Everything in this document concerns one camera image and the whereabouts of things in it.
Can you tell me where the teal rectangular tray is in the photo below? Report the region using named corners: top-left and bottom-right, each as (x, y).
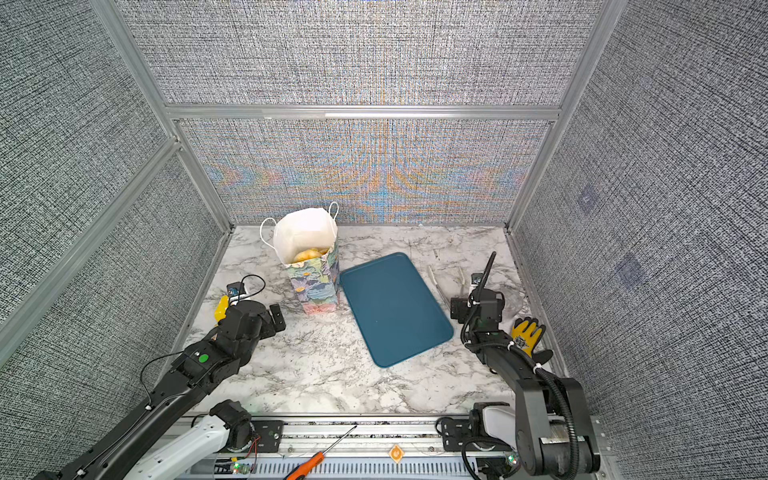
top-left (340, 252), bottom-right (454, 368)

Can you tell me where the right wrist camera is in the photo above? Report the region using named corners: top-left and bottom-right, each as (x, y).
top-left (470, 272), bottom-right (484, 290)

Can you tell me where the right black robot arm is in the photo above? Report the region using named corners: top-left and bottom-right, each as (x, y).
top-left (450, 288), bottom-right (602, 479)

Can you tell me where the orange handled screwdriver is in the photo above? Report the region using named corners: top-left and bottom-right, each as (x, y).
top-left (285, 425), bottom-right (357, 480)

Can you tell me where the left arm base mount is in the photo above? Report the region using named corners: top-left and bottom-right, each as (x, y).
top-left (219, 419), bottom-right (285, 455)

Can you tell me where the aluminium front rail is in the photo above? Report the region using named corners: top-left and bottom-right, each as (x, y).
top-left (150, 406), bottom-right (551, 479)

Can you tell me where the fake ring donut bread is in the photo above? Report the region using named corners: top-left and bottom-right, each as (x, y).
top-left (292, 248), bottom-right (330, 263)

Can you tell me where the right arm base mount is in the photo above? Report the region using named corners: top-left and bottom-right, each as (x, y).
top-left (435, 416), bottom-right (522, 479)

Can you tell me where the yellow work glove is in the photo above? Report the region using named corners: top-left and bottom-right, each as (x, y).
top-left (510, 317), bottom-right (554, 365)

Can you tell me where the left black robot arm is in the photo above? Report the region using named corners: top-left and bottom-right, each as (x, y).
top-left (36, 300), bottom-right (286, 479)

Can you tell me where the yellow toy spatula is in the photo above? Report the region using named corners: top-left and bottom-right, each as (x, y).
top-left (214, 296), bottom-right (230, 323)

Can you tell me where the white floral paper bag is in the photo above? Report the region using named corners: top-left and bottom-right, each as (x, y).
top-left (259, 201), bottom-right (340, 315)

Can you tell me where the small orange tag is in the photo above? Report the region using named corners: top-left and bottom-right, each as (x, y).
top-left (389, 445), bottom-right (404, 464)

